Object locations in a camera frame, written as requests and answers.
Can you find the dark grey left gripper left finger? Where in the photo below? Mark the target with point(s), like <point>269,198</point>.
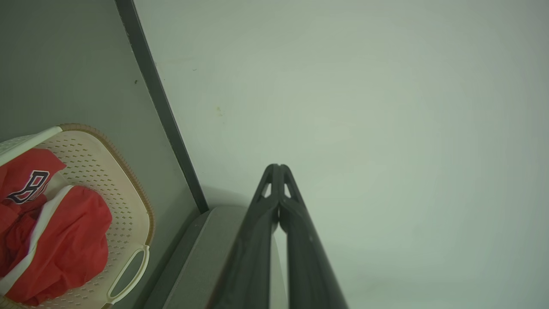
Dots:
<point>251,257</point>

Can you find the black baseboard strip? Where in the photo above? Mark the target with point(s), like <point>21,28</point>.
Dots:
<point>158,98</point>

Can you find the red jersey shirt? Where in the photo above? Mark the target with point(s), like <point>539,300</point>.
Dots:
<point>73,240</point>

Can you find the white perforated laundry basket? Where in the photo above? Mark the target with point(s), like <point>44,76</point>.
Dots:
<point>124,206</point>

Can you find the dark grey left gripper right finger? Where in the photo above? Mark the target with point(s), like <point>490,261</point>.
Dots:
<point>309,266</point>

